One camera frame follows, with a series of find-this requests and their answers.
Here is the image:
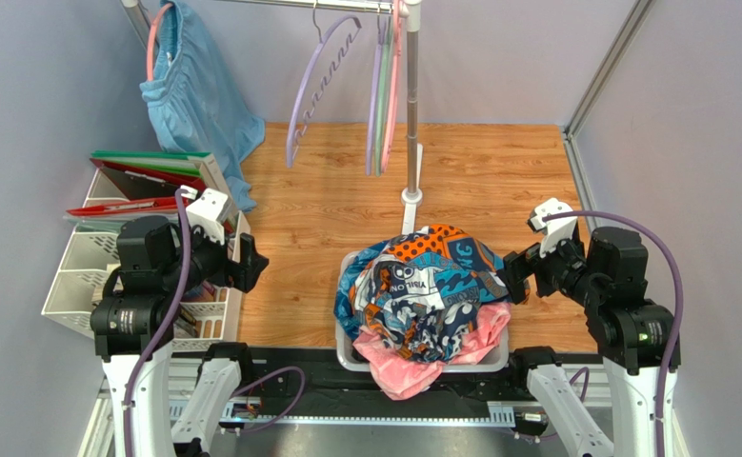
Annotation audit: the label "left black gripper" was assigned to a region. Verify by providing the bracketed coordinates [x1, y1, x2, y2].
[161, 209, 268, 294]

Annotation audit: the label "patterned blue orange shorts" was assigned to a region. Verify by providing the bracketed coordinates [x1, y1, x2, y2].
[333, 224, 512, 363]

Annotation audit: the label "purple notched hanger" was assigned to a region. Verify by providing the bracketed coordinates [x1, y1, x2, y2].
[285, 14, 363, 169]

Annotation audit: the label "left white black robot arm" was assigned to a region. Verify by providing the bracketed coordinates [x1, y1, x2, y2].
[90, 216, 270, 456]

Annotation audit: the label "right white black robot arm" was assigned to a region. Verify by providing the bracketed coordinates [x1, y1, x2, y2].
[497, 227, 680, 456]

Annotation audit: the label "pink shorts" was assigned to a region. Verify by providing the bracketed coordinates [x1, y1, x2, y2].
[353, 302, 511, 401]

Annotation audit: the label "light blue hung shorts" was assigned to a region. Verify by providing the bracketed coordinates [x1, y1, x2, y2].
[140, 1, 266, 212]

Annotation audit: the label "purple plain hanger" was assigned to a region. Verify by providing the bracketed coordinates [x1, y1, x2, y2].
[365, 16, 386, 176]

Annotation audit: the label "green hanger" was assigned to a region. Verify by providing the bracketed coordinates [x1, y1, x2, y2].
[373, 18, 392, 176]

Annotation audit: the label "pink hanger holding shorts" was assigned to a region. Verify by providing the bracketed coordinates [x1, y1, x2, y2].
[146, 2, 174, 82]

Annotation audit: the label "pink hanger on rack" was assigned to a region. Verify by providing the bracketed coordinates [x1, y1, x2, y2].
[380, 0, 402, 174]

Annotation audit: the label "white file organizer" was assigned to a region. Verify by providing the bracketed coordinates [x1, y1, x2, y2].
[41, 168, 251, 352]

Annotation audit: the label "white laundry basket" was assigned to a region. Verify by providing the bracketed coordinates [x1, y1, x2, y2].
[337, 251, 509, 373]

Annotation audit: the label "red flat folder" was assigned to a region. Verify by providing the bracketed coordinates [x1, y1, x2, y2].
[66, 197, 179, 217]

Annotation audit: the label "white rack base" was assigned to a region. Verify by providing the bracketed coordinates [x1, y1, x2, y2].
[400, 143, 424, 234]

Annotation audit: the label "green folder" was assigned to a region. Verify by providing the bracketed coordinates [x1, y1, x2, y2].
[90, 150, 240, 211]

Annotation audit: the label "red clipboard folder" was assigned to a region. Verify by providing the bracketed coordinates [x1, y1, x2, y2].
[90, 159, 207, 200]

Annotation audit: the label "metal clothes rack pole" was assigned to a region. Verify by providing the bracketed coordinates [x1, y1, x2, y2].
[405, 1, 421, 202]

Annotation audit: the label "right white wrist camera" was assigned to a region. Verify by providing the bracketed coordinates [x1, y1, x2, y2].
[527, 198, 578, 258]

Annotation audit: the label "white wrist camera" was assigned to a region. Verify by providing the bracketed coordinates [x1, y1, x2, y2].
[179, 186, 232, 245]
[527, 198, 578, 258]

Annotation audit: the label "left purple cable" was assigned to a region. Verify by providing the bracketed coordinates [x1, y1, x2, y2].
[121, 189, 194, 457]

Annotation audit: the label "purple cable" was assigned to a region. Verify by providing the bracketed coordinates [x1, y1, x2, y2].
[541, 209, 685, 457]
[121, 189, 194, 457]

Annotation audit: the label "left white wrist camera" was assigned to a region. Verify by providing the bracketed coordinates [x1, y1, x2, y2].
[179, 186, 232, 245]

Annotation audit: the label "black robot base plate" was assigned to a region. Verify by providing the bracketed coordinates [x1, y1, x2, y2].
[245, 347, 538, 418]

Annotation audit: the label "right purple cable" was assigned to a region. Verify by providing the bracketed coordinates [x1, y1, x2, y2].
[541, 209, 685, 457]

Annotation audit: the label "slotted cable duct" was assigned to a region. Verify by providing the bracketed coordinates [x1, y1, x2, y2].
[119, 400, 516, 427]

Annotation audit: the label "metal clothes rack rail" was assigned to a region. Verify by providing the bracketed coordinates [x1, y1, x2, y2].
[229, 0, 393, 14]

